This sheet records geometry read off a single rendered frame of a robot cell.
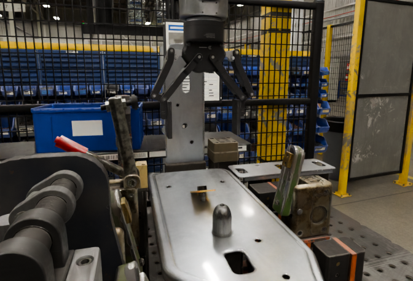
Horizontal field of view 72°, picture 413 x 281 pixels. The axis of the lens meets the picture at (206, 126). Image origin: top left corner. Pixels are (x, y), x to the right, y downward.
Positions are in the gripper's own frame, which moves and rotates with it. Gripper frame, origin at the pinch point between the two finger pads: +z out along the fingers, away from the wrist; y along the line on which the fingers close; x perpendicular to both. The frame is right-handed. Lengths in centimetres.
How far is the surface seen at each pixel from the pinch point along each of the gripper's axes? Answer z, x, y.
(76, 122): 3.3, 35.6, -29.4
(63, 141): 0.6, -0.9, -25.2
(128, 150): 2.7, -1.8, -14.5
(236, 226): 14.7, -11.7, 2.9
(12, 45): -31, 194, -97
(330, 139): 66, 229, 213
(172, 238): 14.7, -12.5, -8.2
